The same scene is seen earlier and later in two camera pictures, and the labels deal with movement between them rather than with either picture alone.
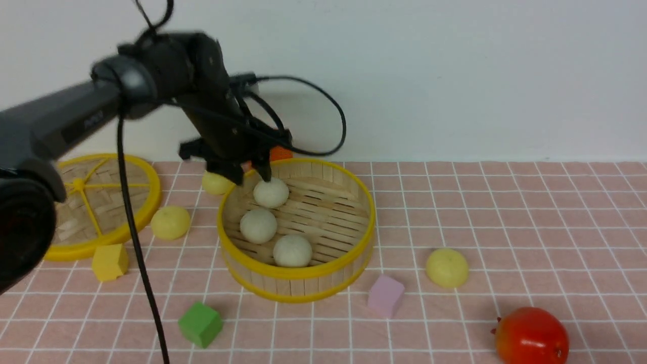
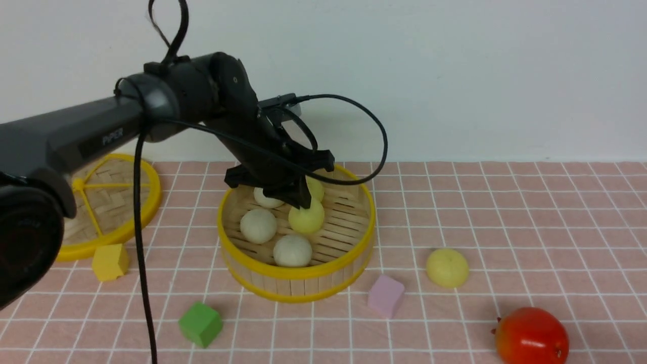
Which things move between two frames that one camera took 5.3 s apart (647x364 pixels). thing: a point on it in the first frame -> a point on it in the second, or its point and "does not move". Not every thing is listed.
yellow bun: (215, 184) -> (316, 188)
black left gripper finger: (262, 162) -> (303, 195)
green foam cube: (201, 324) does not move
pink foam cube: (386, 295) does not move
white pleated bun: (272, 194) does not move
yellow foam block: (110, 261) does not move
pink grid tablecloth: (457, 246) does not move
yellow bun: (170, 222) -> (308, 221)
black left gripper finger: (233, 171) -> (283, 192)
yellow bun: (447, 267) does not move
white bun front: (292, 251) does not move
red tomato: (531, 335) does not move
